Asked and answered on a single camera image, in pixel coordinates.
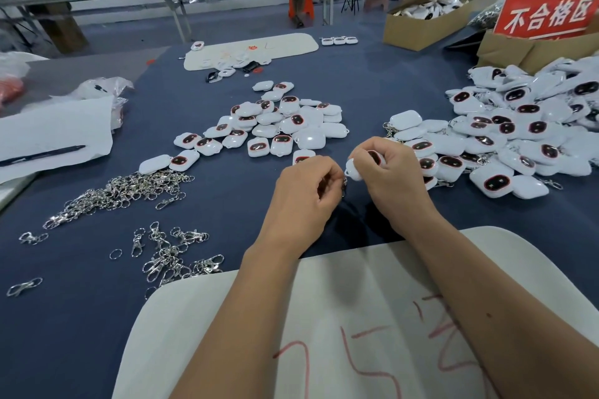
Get white plastic bag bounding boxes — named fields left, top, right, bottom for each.
left=0, top=50, right=48, bottom=79

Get orange bag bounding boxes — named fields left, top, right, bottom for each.
left=0, top=76, right=27, bottom=107

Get white tag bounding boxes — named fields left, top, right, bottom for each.
left=344, top=149, right=387, bottom=182

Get person's left hand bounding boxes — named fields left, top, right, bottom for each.
left=255, top=155, right=346, bottom=259

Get red plastic stool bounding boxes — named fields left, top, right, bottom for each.
left=288, top=0, right=316, bottom=26

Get person's right forearm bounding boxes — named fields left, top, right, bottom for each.
left=404, top=216, right=599, bottom=399

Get red sign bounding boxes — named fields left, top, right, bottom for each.
left=493, top=0, right=599, bottom=40

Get white paper sheet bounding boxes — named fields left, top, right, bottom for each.
left=0, top=97, right=115, bottom=186

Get white foam board red marks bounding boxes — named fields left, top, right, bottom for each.
left=112, top=226, right=599, bottom=399

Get open cardboard box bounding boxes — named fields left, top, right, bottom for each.
left=384, top=0, right=485, bottom=52

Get long white foam board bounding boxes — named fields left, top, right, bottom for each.
left=183, top=33, right=320, bottom=72

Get black pen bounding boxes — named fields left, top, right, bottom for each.
left=0, top=145, right=87, bottom=168

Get flat brown cardboard box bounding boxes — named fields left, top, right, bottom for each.
left=476, top=29, right=599, bottom=75

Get person's right hand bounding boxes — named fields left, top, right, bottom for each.
left=350, top=137, right=441, bottom=238

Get person's left forearm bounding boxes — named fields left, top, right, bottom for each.
left=170, top=244, right=314, bottom=399

